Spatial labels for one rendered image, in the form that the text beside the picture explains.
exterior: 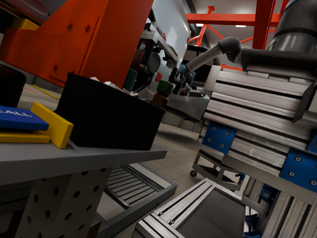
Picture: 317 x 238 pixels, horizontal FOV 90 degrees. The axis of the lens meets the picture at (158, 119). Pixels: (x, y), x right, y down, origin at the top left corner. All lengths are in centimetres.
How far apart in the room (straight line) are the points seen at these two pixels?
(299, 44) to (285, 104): 17
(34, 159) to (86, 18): 42
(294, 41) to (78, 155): 60
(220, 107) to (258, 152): 18
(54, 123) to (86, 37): 30
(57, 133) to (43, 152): 4
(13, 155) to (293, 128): 56
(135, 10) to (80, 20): 17
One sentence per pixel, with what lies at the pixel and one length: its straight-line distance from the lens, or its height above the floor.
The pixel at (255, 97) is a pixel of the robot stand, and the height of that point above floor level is 70.
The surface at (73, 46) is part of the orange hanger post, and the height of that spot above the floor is 64.
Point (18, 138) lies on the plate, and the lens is 27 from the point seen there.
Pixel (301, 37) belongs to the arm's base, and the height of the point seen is 89.
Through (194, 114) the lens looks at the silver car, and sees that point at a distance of 361.
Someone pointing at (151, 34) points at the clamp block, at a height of 93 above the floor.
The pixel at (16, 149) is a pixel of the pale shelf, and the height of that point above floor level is 45.
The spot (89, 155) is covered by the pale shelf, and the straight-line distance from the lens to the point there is 28.
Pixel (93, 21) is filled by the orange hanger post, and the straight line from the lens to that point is 53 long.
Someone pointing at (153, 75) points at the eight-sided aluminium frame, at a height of 83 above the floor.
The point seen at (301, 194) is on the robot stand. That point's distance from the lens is 68.
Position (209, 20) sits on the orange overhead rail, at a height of 323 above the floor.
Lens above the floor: 55
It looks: 2 degrees down
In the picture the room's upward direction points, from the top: 21 degrees clockwise
